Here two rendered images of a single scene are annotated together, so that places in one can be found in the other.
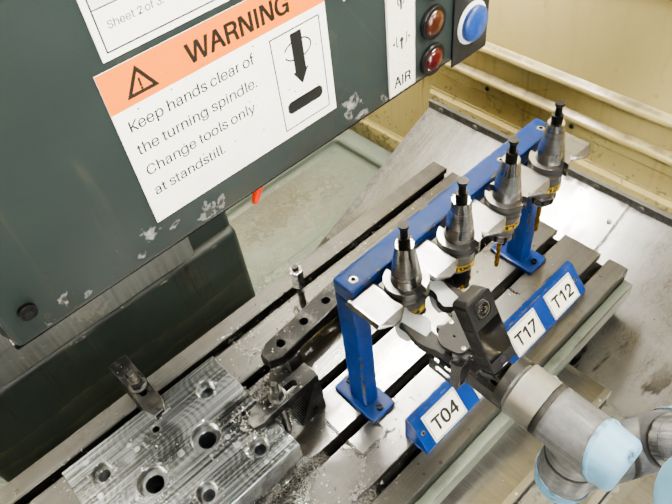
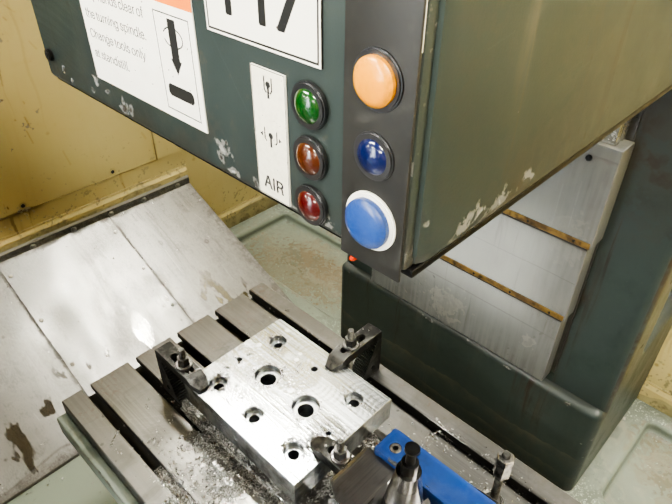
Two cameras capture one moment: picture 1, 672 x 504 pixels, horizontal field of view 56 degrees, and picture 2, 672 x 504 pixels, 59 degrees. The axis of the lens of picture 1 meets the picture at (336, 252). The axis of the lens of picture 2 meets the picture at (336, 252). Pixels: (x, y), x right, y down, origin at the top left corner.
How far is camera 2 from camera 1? 58 cm
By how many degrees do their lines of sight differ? 58
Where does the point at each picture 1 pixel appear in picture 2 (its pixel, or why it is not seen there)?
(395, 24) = (262, 110)
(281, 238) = not seen: outside the picture
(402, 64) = (272, 167)
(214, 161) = (124, 71)
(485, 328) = not seen: outside the picture
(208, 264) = (549, 407)
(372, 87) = (243, 155)
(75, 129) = not seen: outside the picture
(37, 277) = (53, 40)
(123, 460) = (287, 352)
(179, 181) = (106, 61)
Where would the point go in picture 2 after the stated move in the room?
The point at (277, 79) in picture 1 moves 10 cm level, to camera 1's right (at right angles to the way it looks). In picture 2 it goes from (159, 50) to (144, 107)
